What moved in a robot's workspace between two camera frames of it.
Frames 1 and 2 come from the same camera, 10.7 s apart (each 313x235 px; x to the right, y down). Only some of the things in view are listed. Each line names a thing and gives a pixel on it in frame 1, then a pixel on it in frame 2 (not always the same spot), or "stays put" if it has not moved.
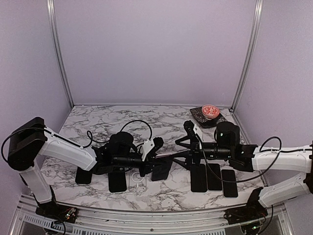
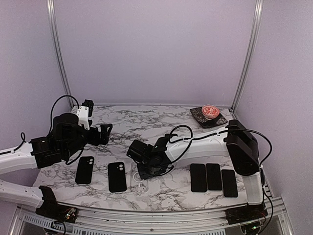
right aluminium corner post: (257, 17) stays put
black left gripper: (147, 167) → (104, 136)
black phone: (198, 177) stays put
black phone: (214, 183) stays put
